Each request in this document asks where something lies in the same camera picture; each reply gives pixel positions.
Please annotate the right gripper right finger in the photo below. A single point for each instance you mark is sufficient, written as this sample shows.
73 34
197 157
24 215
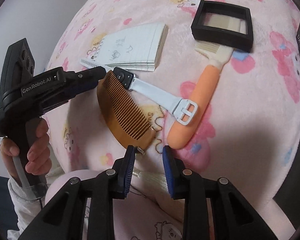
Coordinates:
173 172

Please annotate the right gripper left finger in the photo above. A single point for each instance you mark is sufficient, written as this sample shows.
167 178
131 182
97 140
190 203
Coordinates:
124 171

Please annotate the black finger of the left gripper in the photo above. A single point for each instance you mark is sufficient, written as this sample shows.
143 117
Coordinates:
88 79

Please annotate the brown wooden comb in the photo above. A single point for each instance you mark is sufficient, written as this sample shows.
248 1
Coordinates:
122 115

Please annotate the white spiral notepad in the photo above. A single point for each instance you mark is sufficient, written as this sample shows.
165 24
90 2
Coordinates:
135 48

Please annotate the white sleeve forearm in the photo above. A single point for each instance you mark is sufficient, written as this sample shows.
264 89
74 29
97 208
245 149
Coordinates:
25 209

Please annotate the pink cartoon print blanket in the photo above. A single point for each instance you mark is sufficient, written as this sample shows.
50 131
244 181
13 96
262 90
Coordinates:
251 130

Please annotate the black square display frame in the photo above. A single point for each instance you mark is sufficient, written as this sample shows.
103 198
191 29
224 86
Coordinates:
225 24

